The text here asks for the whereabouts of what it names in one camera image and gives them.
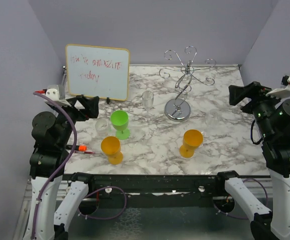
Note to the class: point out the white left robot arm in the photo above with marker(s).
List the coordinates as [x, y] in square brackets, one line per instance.
[47, 162]

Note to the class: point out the red marker pen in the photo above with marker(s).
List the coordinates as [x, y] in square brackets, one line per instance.
[79, 149]

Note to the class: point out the clear short glass left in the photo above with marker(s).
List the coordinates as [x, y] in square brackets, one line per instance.
[102, 127]

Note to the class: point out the orange plastic glass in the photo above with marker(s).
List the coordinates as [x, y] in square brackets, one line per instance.
[112, 149]
[192, 139]

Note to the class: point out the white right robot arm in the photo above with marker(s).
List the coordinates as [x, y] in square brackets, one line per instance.
[268, 223]

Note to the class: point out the clear tall glass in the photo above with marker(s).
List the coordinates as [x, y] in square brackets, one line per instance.
[147, 99]

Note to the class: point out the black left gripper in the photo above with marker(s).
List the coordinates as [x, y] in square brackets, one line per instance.
[91, 108]

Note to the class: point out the chrome wine glass rack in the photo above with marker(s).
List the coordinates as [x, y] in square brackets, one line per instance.
[178, 109]

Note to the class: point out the clear wine glass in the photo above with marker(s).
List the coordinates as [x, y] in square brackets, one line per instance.
[213, 117]

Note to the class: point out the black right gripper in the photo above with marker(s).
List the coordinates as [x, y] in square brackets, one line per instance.
[253, 89]

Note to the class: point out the green plastic wine glass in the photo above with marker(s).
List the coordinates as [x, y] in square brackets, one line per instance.
[119, 119]

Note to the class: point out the yellow framed whiteboard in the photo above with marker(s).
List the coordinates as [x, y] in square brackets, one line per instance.
[98, 71]

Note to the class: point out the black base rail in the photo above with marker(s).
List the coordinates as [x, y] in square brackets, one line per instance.
[153, 191]

